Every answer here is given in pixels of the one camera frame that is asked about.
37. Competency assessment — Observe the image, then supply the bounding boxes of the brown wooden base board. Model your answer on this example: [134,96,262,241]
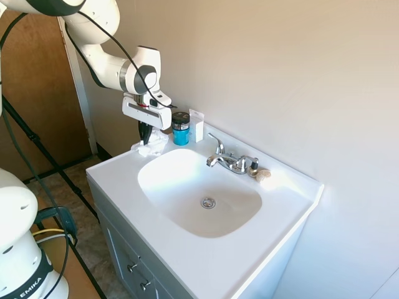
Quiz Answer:
[29,214,97,299]

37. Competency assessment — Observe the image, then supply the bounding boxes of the white tissue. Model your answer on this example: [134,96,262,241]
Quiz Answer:
[130,129,170,158]

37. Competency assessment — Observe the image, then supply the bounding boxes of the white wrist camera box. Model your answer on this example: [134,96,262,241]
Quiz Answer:
[146,89,173,110]

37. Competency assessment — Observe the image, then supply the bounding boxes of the brown wooden door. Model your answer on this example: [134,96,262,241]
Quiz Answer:
[0,12,93,182]

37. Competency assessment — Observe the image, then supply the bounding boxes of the yellow cable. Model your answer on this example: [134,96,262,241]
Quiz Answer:
[32,228,67,243]

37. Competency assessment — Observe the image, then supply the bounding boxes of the blue jar with black lid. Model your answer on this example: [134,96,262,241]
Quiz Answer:
[171,111,191,146]

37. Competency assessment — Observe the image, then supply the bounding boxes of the white door frame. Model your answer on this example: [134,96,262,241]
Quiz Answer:
[57,17,99,156]

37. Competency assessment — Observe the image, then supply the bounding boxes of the black stand leg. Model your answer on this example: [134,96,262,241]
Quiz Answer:
[1,94,101,224]

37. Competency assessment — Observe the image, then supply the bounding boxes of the white cardboard box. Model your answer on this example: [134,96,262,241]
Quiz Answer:
[188,108,206,143]

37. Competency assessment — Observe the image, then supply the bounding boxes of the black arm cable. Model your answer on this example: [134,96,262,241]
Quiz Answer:
[64,0,174,110]

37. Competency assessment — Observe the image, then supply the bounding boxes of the white sink vanity top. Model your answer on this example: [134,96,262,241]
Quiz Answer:
[85,123,325,299]

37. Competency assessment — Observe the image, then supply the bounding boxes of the chrome faucet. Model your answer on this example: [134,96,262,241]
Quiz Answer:
[205,133,259,174]

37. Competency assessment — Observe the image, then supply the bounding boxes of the black clamp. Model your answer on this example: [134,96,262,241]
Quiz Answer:
[34,205,79,247]

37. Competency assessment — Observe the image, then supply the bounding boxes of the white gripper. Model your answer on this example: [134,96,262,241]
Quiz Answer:
[122,95,171,146]

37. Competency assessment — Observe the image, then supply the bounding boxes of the grey vanity cabinet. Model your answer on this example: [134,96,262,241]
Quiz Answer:
[88,179,308,299]

